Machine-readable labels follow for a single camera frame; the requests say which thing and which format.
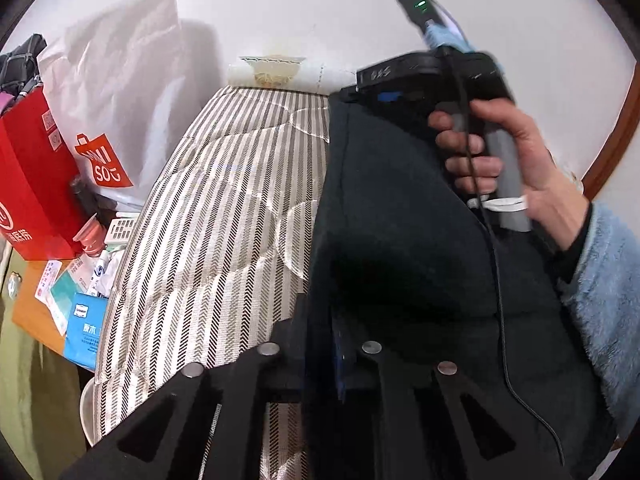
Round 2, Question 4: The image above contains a white plastic shopping bag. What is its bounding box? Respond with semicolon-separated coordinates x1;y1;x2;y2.
37;0;227;212

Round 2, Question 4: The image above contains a wooden door frame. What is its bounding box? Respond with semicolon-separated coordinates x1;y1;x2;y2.
581;57;640;202

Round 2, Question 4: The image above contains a dark navy garment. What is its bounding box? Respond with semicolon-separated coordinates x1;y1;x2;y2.
300;91;621;480

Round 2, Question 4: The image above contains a checked dark cloth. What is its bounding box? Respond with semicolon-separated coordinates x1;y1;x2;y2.
0;33;47;107

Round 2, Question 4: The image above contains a white remote control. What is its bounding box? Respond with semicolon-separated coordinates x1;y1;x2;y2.
107;211;139;244

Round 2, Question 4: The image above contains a striped mattress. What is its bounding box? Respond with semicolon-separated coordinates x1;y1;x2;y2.
91;85;337;480

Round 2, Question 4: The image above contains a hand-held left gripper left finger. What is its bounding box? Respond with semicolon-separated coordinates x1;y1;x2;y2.
60;309;308;480

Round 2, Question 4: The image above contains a person's right forearm blue sleeve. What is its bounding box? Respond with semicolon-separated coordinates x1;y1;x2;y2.
549;200;640;461

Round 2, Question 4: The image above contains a pink and white card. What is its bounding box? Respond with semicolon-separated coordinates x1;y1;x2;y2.
35;259;77;307

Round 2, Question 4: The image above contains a green blanket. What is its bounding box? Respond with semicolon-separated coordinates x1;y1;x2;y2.
0;239;87;480

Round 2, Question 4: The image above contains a person's right hand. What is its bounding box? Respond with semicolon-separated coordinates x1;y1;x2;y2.
427;99;594;252

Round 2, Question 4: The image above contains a white bin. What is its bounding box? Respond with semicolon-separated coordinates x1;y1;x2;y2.
79;376;109;449

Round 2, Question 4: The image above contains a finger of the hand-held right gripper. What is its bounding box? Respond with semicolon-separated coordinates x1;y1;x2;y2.
341;53;438;107

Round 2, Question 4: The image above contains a white packet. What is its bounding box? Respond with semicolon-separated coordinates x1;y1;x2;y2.
80;246;124;299

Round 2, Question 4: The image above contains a teal packet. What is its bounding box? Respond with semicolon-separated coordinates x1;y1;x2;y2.
50;271;82;337

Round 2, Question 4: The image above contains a black cable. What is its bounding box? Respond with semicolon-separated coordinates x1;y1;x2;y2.
440;44;568;463

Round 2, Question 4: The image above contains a blue tissue packet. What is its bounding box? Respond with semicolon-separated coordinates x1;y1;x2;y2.
63;291;109;372

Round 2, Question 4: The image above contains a red paper bag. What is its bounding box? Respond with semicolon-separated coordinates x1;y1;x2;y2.
0;81;92;262

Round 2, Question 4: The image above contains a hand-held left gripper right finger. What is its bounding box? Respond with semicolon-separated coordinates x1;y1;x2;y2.
332;312;572;480

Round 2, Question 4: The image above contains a dark bottle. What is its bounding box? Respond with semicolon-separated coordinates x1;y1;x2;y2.
70;176;102;222

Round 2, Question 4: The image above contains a wooden nightstand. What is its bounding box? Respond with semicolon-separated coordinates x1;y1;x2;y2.
10;255;109;372

